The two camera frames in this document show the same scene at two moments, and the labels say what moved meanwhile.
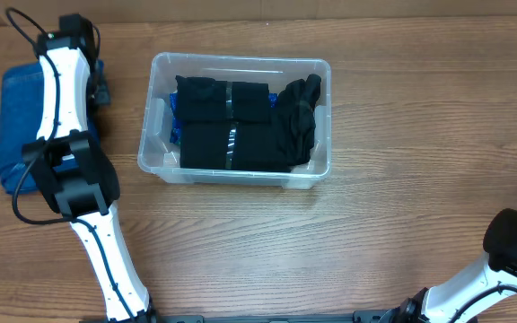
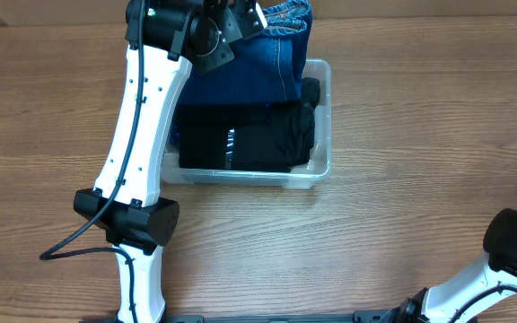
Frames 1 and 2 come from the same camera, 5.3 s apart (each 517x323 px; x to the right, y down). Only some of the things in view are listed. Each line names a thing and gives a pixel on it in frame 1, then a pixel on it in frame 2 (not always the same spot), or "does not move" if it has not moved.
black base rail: (359, 317) does not move
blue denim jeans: (18, 121) to (267, 66)
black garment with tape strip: (255, 146) does not move
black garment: (297, 100) does not move
